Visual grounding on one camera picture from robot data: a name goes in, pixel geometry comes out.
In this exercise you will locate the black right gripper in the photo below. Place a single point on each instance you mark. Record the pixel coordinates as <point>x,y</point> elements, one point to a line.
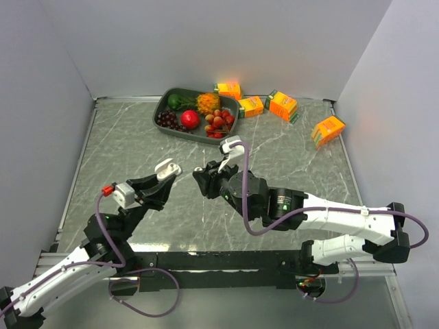
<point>208,178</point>

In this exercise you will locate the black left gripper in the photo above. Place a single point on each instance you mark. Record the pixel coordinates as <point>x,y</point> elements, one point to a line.
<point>153,197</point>

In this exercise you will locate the white oval charging case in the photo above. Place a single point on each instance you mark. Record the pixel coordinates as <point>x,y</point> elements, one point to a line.
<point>166,169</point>

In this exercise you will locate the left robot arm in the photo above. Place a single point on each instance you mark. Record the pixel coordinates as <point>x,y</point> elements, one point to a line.
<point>104,253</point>

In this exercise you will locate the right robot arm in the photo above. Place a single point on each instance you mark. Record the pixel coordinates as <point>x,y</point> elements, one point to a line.
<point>361,231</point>

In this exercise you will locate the dark grey fruit tray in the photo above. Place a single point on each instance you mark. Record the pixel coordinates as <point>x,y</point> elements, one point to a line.
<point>188,103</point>

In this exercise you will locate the red pomegranate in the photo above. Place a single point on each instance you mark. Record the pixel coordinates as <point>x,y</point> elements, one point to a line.
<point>190,119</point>

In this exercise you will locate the dark purple grapes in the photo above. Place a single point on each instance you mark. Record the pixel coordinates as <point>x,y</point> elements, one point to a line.
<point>171,120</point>

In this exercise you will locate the orange pineapple toy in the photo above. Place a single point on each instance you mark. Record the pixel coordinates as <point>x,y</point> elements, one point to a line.
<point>207,103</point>

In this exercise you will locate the orange box middle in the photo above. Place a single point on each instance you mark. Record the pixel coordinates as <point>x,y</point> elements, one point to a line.
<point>250,107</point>

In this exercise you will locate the green pepper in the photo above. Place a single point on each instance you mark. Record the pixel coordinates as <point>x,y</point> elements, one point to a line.
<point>174,101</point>

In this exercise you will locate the orange box back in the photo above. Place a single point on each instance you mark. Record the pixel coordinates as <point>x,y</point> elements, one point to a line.
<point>230,90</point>

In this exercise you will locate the orange sponge box near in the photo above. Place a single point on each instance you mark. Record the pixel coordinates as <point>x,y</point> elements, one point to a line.
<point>282,105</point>

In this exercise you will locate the orange striped sponge box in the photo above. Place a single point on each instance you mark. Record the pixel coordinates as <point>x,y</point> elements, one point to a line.
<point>327,130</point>

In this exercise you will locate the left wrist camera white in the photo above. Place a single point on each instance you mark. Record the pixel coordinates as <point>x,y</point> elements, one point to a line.
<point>122,193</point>

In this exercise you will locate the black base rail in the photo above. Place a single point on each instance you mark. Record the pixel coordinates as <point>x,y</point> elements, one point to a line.
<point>212,270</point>

